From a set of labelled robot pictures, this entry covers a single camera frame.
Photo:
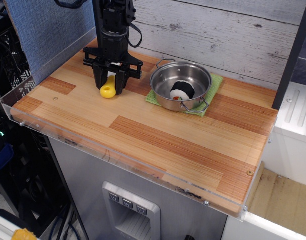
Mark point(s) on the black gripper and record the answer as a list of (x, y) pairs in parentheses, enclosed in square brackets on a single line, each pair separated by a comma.
[(114, 51)]

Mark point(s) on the yellow handled toy knife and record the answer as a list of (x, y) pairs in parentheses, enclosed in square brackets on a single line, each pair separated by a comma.
[(108, 91)]

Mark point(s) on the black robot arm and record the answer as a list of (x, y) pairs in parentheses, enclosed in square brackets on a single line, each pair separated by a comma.
[(113, 20)]

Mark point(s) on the stainless steel pot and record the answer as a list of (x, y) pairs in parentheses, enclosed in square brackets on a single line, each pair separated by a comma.
[(170, 71)]

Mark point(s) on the toy sushi roll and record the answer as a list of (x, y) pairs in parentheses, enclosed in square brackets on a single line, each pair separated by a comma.
[(182, 90)]

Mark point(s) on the blue fabric panel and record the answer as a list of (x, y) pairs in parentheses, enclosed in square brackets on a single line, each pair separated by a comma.
[(50, 35)]

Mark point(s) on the black plastic crate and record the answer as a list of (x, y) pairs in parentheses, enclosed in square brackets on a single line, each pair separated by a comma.
[(14, 67)]

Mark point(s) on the green cloth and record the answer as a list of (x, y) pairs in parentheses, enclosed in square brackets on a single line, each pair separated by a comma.
[(213, 87)]

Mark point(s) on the clear acrylic table guard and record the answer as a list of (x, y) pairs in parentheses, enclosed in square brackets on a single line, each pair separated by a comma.
[(212, 159)]

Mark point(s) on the silver toy fridge cabinet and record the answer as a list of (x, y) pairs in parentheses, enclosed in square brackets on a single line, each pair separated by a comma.
[(117, 204)]

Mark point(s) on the white toy sink unit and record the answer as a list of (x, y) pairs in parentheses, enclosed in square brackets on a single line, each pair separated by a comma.
[(277, 202)]

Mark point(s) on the dark left post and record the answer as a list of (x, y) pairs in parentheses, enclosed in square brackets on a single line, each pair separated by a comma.
[(98, 20)]

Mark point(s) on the dark post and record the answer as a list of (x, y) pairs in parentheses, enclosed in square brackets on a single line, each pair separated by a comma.
[(291, 64), (98, 20)]

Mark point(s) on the dark right post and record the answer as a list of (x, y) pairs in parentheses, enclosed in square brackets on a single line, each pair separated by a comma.
[(291, 64)]

